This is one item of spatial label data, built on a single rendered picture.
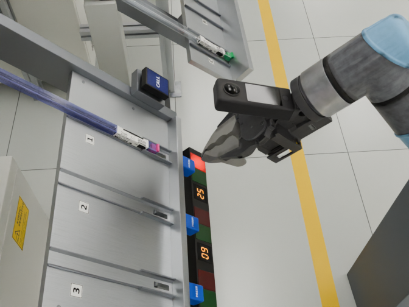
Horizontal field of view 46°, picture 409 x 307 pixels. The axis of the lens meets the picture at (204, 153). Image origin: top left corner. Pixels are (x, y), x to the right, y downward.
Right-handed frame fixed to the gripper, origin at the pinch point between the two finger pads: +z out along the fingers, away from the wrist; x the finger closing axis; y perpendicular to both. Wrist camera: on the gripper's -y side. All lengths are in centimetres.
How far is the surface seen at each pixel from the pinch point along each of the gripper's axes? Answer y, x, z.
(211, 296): 5.2, -21.1, 5.8
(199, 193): 4.4, -3.3, 5.8
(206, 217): 5.5, -7.5, 5.8
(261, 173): 67, 42, 36
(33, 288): -2.8, -8.7, 48.3
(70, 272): -19.4, -23.3, 4.9
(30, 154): 10, 56, 93
